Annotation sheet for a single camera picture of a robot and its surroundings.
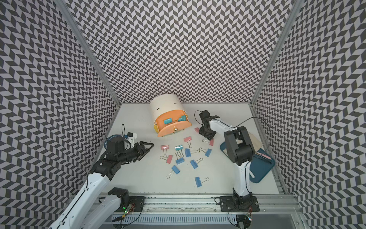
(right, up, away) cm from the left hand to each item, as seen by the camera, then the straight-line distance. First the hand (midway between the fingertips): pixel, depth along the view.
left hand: (152, 148), depth 75 cm
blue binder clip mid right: (+23, -12, +12) cm, 29 cm away
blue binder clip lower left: (+11, -15, +10) cm, 21 cm away
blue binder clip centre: (+19, -6, +16) cm, 26 cm away
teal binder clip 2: (+16, +16, +9) cm, 24 cm away
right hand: (+31, +3, +23) cm, 39 cm away
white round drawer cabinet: (+1, +26, +15) cm, 30 cm away
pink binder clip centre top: (+19, +1, +21) cm, 29 cm away
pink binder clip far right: (+25, +8, +28) cm, 38 cm away
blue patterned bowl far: (-14, +7, -18) cm, 24 cm away
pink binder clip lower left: (+7, -10, +14) cm, 19 cm away
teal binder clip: (+7, +14, +7) cm, 18 cm away
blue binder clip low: (+14, -11, +13) cm, 22 cm away
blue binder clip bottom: (+25, -20, +5) cm, 32 cm away
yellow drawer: (+1, +10, +5) cm, 12 cm away
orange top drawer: (+12, +12, -3) cm, 17 cm away
